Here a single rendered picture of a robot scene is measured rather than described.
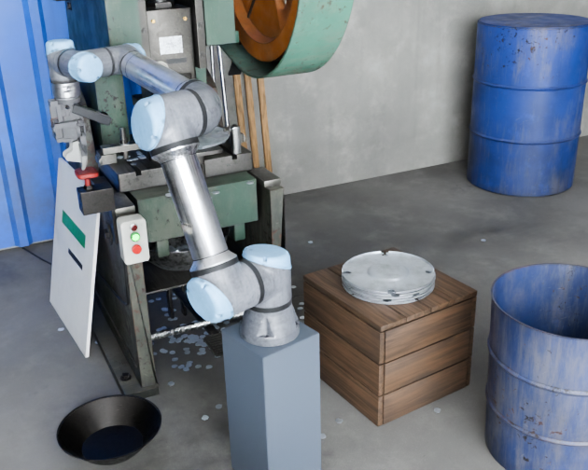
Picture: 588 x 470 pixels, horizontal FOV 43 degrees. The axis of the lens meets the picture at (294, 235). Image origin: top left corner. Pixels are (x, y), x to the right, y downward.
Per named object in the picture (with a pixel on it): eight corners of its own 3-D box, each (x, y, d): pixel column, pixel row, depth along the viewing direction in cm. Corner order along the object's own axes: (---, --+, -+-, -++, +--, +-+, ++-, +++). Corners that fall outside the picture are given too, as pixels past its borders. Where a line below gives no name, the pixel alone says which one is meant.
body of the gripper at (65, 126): (52, 138, 210) (46, 96, 206) (83, 134, 214) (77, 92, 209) (57, 145, 204) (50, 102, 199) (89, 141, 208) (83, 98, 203)
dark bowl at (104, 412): (176, 458, 213) (175, 438, 210) (71, 493, 201) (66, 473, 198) (147, 402, 238) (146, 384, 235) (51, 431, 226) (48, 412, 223)
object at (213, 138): (243, 143, 229) (243, 140, 228) (151, 158, 217) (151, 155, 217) (210, 121, 253) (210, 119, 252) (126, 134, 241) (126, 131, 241)
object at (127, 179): (253, 169, 247) (252, 152, 245) (119, 193, 229) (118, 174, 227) (220, 146, 272) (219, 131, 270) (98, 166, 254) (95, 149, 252)
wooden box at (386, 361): (469, 385, 241) (478, 290, 227) (378, 427, 223) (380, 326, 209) (391, 332, 272) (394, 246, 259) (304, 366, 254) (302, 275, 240)
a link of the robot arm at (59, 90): (76, 77, 207) (82, 82, 201) (78, 93, 209) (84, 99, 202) (48, 80, 204) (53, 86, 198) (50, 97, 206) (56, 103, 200)
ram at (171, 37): (203, 101, 233) (195, 3, 221) (157, 107, 227) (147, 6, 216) (185, 90, 248) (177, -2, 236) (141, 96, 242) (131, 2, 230)
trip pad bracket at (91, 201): (121, 245, 224) (113, 184, 216) (89, 252, 220) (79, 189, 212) (116, 238, 229) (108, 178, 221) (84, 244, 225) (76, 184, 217)
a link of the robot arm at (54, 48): (52, 44, 193) (37, 40, 199) (59, 86, 197) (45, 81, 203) (80, 39, 198) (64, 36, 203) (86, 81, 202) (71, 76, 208)
